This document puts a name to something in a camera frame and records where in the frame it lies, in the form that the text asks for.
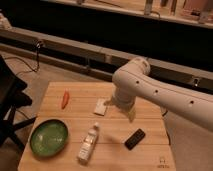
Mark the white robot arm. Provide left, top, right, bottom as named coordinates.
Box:
left=111, top=57, right=213, bottom=132

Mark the black office chair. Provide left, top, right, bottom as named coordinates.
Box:
left=0, top=55, right=35, bottom=150

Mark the white plastic bottle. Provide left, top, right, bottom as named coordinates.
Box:
left=77, top=122, right=99, bottom=165

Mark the white sponge block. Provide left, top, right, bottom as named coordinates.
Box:
left=94, top=99, right=107, bottom=116

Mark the black remote control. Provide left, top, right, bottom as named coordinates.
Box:
left=124, top=129, right=145, bottom=150

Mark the green ceramic bowl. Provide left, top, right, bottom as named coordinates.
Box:
left=29, top=119, right=69, bottom=158

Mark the black floor cable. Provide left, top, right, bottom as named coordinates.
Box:
left=3, top=40, right=45, bottom=76

